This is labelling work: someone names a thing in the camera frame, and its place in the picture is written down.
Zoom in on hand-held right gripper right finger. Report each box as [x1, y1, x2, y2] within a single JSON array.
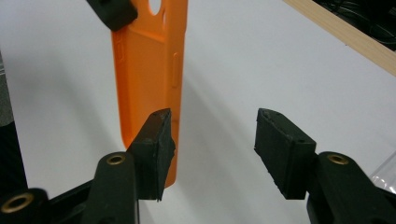
[[253, 107, 318, 201]]

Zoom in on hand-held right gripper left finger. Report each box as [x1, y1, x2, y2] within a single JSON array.
[[126, 107, 177, 202]]

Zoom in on orange phone case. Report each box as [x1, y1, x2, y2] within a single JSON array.
[[110, 0, 190, 189]]

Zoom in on clear plastic storage box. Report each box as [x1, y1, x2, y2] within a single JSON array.
[[369, 150, 396, 196]]

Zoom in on grey and black stand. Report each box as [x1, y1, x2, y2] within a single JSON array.
[[0, 50, 30, 197]]

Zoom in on black cables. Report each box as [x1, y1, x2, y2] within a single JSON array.
[[312, 0, 396, 52]]

